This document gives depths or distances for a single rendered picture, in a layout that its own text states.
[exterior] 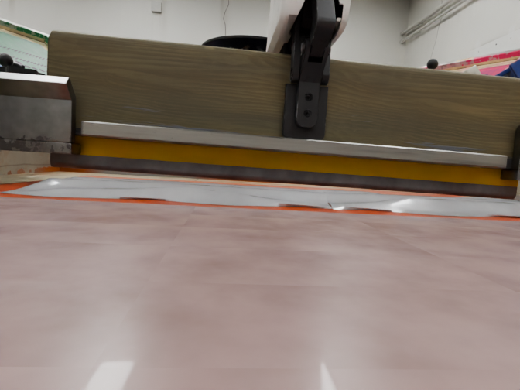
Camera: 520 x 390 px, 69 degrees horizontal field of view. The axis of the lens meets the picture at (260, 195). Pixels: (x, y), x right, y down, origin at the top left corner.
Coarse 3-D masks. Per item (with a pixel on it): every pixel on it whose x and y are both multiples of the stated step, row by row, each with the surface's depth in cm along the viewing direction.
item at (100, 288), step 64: (0, 256) 8; (64, 256) 8; (128, 256) 9; (192, 256) 9; (256, 256) 10; (320, 256) 10; (384, 256) 10; (0, 320) 5; (64, 320) 5; (128, 320) 5; (192, 320) 6; (256, 320) 6; (320, 320) 6; (384, 320) 6; (448, 320) 6; (512, 320) 6; (0, 384) 4; (64, 384) 4; (128, 384) 4; (192, 384) 4; (256, 384) 4; (320, 384) 4; (384, 384) 4; (448, 384) 4; (512, 384) 4
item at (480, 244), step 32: (384, 192) 41; (384, 224) 16; (416, 224) 17; (448, 224) 18; (480, 224) 18; (512, 224) 19; (448, 256) 11; (480, 256) 11; (512, 256) 11; (512, 288) 8
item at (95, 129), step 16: (96, 128) 26; (112, 128) 27; (128, 128) 27; (144, 128) 27; (160, 128) 27; (176, 128) 27; (192, 144) 28; (208, 144) 27; (224, 144) 27; (240, 144) 28; (256, 144) 28; (272, 144) 28; (288, 144) 28; (304, 144) 28; (320, 144) 28; (336, 144) 28; (352, 144) 28; (368, 144) 28; (400, 160) 29; (416, 160) 29; (432, 160) 29; (448, 160) 29; (464, 160) 29; (480, 160) 29; (496, 160) 29
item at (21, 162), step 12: (0, 156) 32; (12, 156) 34; (24, 156) 36; (36, 156) 39; (48, 156) 41; (0, 168) 33; (12, 168) 34; (24, 168) 36; (36, 168) 39; (48, 168) 41; (60, 168) 44; (72, 168) 44; (240, 180) 46
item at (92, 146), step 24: (96, 144) 29; (120, 144) 29; (144, 144) 29; (168, 144) 29; (288, 168) 30; (312, 168) 30; (336, 168) 31; (360, 168) 31; (384, 168) 31; (408, 168) 31; (432, 168) 31; (456, 168) 32; (480, 168) 32
